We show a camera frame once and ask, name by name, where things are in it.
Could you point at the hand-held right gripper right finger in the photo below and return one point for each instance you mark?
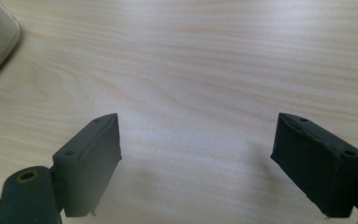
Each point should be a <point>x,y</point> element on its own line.
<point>318,168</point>

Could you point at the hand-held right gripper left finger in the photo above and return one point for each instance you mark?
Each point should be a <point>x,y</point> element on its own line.
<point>85,168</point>

